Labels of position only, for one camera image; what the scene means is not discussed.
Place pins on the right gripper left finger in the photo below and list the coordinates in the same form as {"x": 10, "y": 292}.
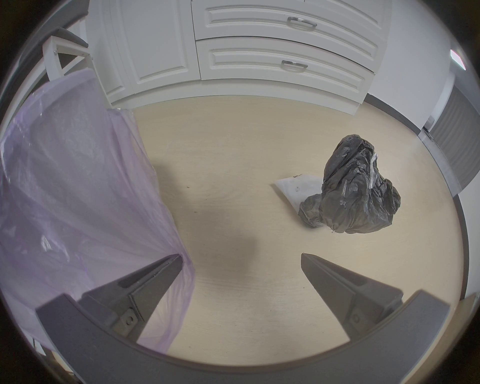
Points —
{"x": 142, "y": 292}

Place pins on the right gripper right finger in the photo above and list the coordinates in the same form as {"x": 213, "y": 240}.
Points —
{"x": 345, "y": 296}

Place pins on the black plastic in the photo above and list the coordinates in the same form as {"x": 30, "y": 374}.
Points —
{"x": 348, "y": 195}

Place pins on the white printed wrapper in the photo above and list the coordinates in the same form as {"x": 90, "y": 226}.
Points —
{"x": 300, "y": 187}

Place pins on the purple plastic bag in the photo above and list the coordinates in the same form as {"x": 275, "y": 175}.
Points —
{"x": 75, "y": 168}

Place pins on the white trash bin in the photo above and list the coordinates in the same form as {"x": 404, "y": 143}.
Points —
{"x": 56, "y": 210}

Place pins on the white wardrobe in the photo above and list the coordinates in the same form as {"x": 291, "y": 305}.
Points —
{"x": 243, "y": 67}

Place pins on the white chair dark grey seat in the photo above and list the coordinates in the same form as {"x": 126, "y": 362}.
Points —
{"x": 71, "y": 39}

